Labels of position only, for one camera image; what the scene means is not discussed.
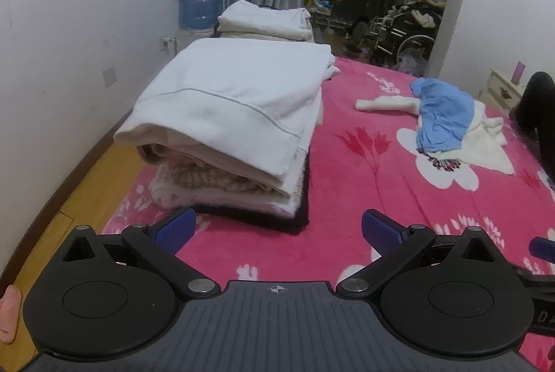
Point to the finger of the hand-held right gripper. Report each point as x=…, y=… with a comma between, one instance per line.
x=544, y=249

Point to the person's left hand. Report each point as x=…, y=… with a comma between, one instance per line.
x=9, y=311

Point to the blue garment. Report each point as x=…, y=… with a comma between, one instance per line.
x=446, y=116

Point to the purple box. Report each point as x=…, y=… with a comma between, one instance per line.
x=519, y=72

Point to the pink floral blanket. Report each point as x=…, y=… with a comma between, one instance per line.
x=368, y=181

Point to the white folded towel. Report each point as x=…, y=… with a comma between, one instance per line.
x=260, y=19

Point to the white wall socket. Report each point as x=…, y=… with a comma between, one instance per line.
x=109, y=76

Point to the white water dispenser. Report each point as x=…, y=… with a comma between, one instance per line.
x=190, y=37

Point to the cream nightstand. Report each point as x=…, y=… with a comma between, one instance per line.
x=503, y=88

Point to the white power plug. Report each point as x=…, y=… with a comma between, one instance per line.
x=167, y=43

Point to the clear plastic bag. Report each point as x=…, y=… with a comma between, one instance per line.
x=412, y=62

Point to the white sweatshirt with orange print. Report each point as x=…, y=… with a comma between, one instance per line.
x=225, y=90

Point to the black garment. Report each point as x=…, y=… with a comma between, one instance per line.
x=277, y=222

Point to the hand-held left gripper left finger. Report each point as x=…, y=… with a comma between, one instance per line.
x=175, y=229

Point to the blue water jug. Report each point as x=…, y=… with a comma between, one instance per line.
x=199, y=8

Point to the cream folded garment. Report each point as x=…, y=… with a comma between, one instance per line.
x=173, y=153

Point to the wheelchair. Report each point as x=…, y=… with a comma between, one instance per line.
x=412, y=42

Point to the beige knit sweater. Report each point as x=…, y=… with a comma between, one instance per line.
x=203, y=178

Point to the white fleece garment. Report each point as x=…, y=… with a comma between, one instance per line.
x=182, y=201

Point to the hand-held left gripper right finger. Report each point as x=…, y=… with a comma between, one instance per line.
x=381, y=231

